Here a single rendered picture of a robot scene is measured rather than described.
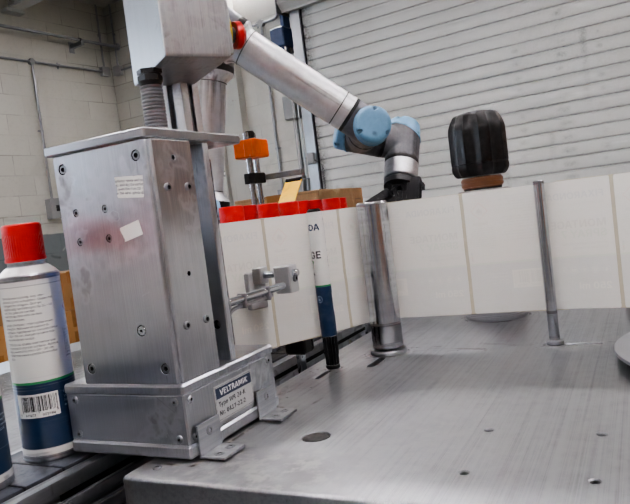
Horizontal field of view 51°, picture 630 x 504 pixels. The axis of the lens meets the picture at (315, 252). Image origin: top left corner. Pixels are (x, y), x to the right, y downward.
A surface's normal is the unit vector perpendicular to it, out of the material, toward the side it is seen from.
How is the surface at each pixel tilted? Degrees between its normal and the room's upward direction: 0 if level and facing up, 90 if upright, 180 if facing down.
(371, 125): 90
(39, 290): 90
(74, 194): 90
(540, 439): 0
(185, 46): 90
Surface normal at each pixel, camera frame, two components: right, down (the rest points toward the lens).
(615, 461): -0.12, -0.99
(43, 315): 0.60, -0.03
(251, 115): -0.54, 0.11
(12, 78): 0.84, -0.07
